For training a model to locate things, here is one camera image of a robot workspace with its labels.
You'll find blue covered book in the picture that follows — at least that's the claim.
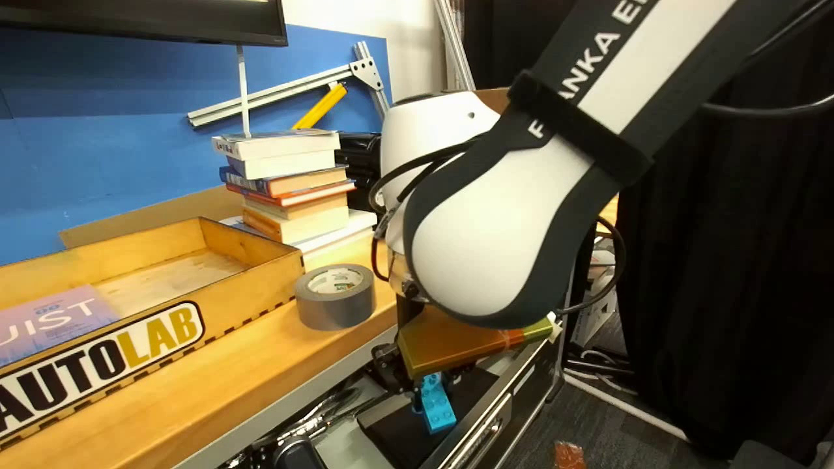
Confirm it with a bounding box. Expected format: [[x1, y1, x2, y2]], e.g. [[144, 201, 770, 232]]
[[218, 167, 348, 201]]

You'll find small orange object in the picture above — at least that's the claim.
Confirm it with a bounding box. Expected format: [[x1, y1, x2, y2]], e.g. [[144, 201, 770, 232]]
[[553, 438, 588, 469]]

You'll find blue wall panel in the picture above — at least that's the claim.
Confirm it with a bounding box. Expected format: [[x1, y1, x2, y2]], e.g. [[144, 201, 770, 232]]
[[0, 23, 395, 267]]

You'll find thin white pole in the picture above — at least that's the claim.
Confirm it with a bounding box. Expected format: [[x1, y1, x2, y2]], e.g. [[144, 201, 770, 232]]
[[235, 47, 256, 139]]

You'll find large white book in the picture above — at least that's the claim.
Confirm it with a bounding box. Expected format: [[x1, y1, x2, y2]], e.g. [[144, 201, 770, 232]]
[[290, 208, 381, 271]]

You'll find thin red book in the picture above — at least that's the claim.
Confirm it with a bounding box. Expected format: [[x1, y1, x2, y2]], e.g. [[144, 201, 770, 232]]
[[228, 176, 360, 208]]

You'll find tan book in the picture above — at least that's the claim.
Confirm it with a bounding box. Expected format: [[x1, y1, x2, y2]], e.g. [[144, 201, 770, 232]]
[[243, 190, 351, 223]]

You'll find black flight case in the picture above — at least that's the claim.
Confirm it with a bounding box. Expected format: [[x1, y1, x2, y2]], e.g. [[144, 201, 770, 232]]
[[353, 334, 571, 469]]

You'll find thick white book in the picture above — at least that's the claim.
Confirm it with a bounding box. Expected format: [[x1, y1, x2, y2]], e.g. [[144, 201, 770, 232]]
[[210, 128, 344, 164]]

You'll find black curtain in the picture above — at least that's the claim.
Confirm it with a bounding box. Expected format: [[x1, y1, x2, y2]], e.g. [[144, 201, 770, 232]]
[[459, 0, 834, 462]]

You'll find wooden drawer with Autolab label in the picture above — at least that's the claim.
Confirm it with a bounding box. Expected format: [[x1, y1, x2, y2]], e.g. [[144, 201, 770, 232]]
[[0, 216, 308, 449]]

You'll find aluminium rail with bracket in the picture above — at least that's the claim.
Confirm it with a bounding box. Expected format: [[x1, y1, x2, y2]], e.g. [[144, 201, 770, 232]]
[[185, 40, 398, 133]]

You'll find black monitor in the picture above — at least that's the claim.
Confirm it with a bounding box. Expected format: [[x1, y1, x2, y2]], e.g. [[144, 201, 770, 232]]
[[0, 0, 292, 48]]

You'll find black electronic device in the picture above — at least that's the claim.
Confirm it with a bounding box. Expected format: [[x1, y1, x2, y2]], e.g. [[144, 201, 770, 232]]
[[335, 130, 385, 216]]

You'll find thick yellow book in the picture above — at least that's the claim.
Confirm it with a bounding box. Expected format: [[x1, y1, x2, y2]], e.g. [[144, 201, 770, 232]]
[[239, 206, 353, 244]]

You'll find grey duct tape roll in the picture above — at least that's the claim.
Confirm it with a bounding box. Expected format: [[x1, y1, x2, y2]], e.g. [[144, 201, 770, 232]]
[[293, 259, 377, 334]]

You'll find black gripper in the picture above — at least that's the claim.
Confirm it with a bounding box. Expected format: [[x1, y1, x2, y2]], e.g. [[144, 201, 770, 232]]
[[373, 340, 429, 414]]

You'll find yellow bar tool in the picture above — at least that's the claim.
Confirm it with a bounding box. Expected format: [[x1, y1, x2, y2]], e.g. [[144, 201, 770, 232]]
[[292, 79, 348, 133]]

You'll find purple booklet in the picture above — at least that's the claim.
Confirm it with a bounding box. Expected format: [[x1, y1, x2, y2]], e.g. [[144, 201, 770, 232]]
[[0, 283, 121, 367]]

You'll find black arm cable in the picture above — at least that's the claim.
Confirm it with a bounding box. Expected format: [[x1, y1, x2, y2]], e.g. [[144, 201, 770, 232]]
[[366, 139, 471, 289]]

